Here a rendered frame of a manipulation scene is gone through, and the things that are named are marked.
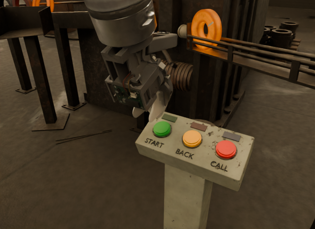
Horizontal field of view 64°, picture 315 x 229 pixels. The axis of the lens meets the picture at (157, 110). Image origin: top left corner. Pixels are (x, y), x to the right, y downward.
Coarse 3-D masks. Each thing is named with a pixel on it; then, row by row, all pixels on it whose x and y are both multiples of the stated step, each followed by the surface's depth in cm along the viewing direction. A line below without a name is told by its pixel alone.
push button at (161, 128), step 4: (156, 124) 59; (160, 124) 59; (164, 124) 59; (168, 124) 59; (156, 128) 58; (160, 128) 58; (164, 128) 58; (168, 128) 58; (156, 132) 58; (160, 132) 57; (164, 132) 57; (168, 132) 58; (160, 136) 58
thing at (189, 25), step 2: (188, 24) 105; (190, 24) 106; (188, 26) 106; (190, 26) 106; (188, 28) 106; (190, 28) 106; (188, 30) 106; (190, 30) 107; (188, 32) 107; (190, 32) 107; (190, 34) 108; (188, 38) 108; (188, 42) 109; (188, 44) 109; (194, 44) 110; (188, 46) 109; (194, 46) 110
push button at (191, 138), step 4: (188, 132) 56; (192, 132) 56; (196, 132) 56; (184, 136) 55; (188, 136) 55; (192, 136) 55; (196, 136) 55; (200, 136) 55; (184, 140) 55; (188, 140) 55; (192, 140) 54; (196, 140) 54; (200, 140) 54; (188, 144) 54; (192, 144) 54; (196, 144) 54
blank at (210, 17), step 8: (200, 16) 99; (208, 16) 95; (216, 16) 94; (192, 24) 105; (200, 24) 102; (208, 24) 96; (216, 24) 94; (192, 32) 106; (200, 32) 104; (208, 32) 97; (216, 32) 94; (200, 40) 103; (200, 48) 104; (208, 48) 100
